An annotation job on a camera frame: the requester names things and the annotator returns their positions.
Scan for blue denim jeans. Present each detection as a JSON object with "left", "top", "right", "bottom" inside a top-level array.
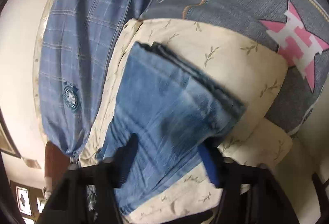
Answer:
[{"left": 98, "top": 42, "right": 245, "bottom": 215}]

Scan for brown wooden headboard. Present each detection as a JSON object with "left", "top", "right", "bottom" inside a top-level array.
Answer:
[{"left": 45, "top": 141, "right": 70, "bottom": 190}]

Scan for wooden door with glass panes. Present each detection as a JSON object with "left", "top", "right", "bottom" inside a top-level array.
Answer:
[{"left": 10, "top": 181, "right": 46, "bottom": 223}]

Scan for cream leaf-print comforter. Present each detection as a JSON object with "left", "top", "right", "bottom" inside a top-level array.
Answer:
[{"left": 80, "top": 19, "right": 292, "bottom": 223}]

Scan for blue plaid pillow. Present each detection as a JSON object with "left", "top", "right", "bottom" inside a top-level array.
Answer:
[{"left": 38, "top": 0, "right": 153, "bottom": 157}]

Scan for wall switch plate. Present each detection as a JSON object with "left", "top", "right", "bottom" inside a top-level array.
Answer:
[{"left": 22, "top": 158, "right": 41, "bottom": 169}]

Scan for framed wall painting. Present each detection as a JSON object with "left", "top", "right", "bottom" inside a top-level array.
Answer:
[{"left": 0, "top": 111, "right": 21, "bottom": 158}]

